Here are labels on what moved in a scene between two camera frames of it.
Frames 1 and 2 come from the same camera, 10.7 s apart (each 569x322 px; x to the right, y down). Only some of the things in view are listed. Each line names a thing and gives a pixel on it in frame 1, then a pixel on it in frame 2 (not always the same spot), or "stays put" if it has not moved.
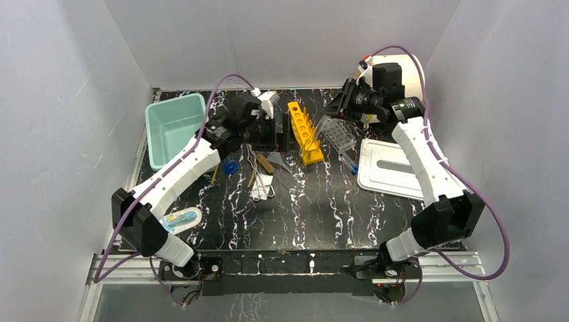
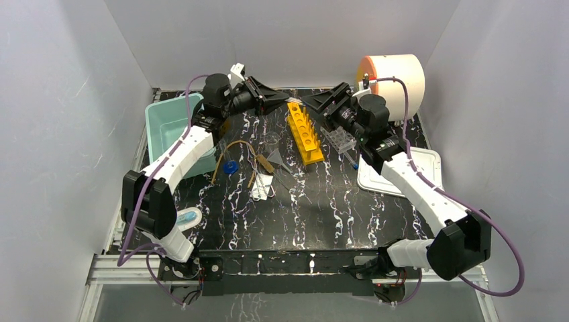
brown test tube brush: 265,162 stays put
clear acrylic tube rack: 338,133 stays put
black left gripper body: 270,131 → 258,96
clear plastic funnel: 276,157 stays put
